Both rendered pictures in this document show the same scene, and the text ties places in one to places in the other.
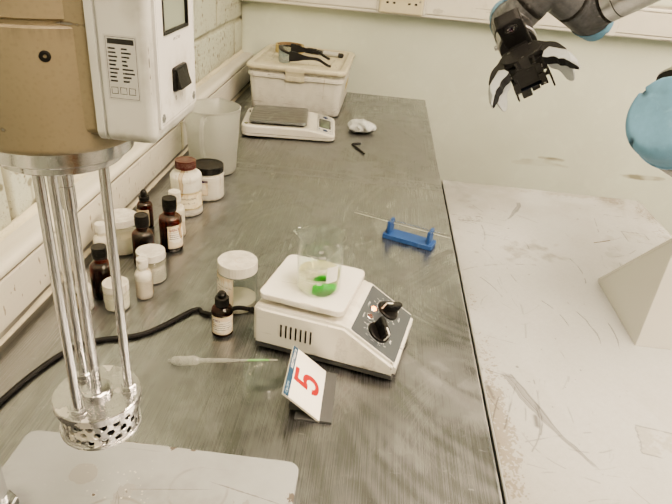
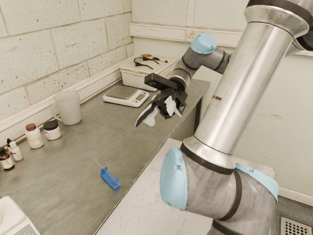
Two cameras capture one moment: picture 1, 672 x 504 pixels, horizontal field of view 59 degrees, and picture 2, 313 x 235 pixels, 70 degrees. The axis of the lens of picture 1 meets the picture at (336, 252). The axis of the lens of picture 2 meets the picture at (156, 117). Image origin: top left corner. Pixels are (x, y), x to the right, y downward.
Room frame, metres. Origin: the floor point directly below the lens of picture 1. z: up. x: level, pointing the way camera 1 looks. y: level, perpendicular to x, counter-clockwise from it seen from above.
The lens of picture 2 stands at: (0.52, -0.55, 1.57)
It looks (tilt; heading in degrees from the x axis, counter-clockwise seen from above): 31 degrees down; 24
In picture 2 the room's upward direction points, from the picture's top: straight up
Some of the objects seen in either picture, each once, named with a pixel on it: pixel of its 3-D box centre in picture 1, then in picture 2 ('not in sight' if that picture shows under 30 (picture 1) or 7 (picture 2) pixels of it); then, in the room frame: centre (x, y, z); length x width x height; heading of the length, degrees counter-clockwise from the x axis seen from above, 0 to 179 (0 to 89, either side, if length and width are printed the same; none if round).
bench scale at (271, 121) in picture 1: (290, 122); (126, 95); (1.66, 0.17, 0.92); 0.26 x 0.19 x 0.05; 93
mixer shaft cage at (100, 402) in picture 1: (83, 296); not in sight; (0.36, 0.18, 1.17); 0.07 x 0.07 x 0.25
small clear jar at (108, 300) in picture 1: (116, 294); not in sight; (0.72, 0.32, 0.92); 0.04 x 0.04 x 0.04
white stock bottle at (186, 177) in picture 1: (186, 185); (33, 135); (1.06, 0.30, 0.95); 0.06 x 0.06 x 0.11
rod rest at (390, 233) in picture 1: (409, 233); (110, 176); (1.02, -0.14, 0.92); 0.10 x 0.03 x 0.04; 67
